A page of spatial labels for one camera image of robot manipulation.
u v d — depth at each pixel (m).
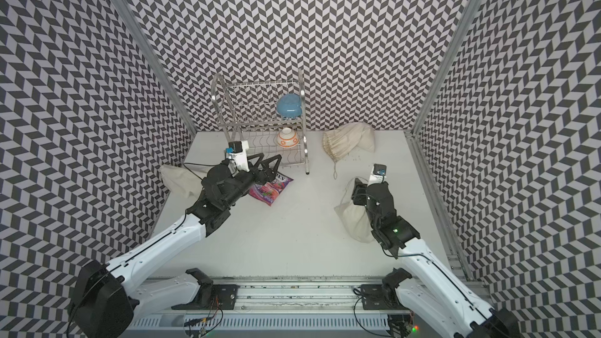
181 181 0.89
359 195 0.68
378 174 0.66
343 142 1.04
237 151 0.62
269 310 0.72
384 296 0.67
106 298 0.38
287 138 1.04
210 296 0.68
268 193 0.96
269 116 0.82
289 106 0.87
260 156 0.75
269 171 0.66
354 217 0.77
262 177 0.66
